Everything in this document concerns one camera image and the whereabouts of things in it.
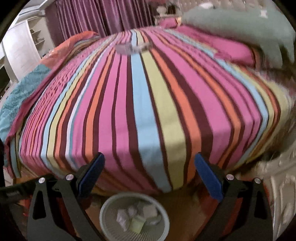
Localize white mesh trash bin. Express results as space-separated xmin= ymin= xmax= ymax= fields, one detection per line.
xmin=99 ymin=192 xmax=170 ymax=241

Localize striped colourful bed sheet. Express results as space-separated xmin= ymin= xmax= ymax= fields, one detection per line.
xmin=4 ymin=27 xmax=295 ymax=193

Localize purple curtain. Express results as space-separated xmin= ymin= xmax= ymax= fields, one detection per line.
xmin=45 ymin=0 xmax=154 ymax=46

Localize large white paper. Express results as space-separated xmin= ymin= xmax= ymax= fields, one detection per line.
xmin=116 ymin=205 xmax=137 ymax=232

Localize green long bolster pillow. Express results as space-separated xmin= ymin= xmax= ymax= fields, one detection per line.
xmin=182 ymin=6 xmax=295 ymax=69

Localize orange teal folded quilt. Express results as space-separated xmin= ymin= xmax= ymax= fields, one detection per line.
xmin=0 ymin=31 xmax=100 ymax=144

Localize small dark-topped carton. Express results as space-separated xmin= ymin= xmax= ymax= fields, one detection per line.
xmin=115 ymin=42 xmax=152 ymax=55

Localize white nightstand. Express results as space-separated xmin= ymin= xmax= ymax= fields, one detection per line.
xmin=154 ymin=14 xmax=182 ymax=25

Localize white wardrobe cabinet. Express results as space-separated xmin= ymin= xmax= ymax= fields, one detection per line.
xmin=2 ymin=20 xmax=41 ymax=81

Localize pink blanket under bolster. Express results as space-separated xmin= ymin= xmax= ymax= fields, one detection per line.
xmin=175 ymin=25 xmax=256 ymax=67

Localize pink pillow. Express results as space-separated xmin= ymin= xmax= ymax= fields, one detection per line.
xmin=159 ymin=17 xmax=182 ymax=29

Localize tufted beige headboard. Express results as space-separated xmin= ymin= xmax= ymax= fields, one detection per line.
xmin=178 ymin=0 xmax=275 ymax=13

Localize green cardboard box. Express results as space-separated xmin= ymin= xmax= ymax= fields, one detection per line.
xmin=128 ymin=215 xmax=146 ymax=234

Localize black tv monitor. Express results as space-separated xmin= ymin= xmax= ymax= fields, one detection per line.
xmin=0 ymin=66 xmax=10 ymax=97

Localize white shelf unit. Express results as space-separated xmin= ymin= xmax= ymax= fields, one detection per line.
xmin=27 ymin=16 xmax=55 ymax=58

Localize white plastic bag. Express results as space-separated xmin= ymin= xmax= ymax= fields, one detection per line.
xmin=140 ymin=204 xmax=162 ymax=226

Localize white vase pink flowers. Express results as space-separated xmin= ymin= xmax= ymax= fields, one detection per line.
xmin=147 ymin=0 xmax=171 ymax=16

